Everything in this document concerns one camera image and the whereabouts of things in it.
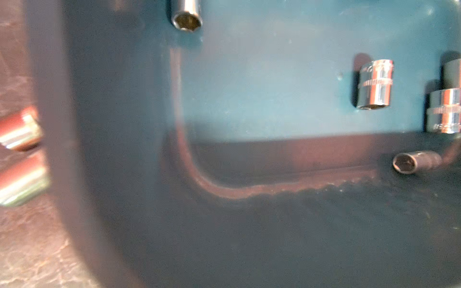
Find small chrome socket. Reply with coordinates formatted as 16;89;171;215
392;151;443;175

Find chrome socket long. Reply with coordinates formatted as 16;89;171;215
442;59;461;89

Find teal plastic storage box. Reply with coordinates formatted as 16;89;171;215
24;1;461;288

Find dark chrome socket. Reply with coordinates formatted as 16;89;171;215
426;88;461;134

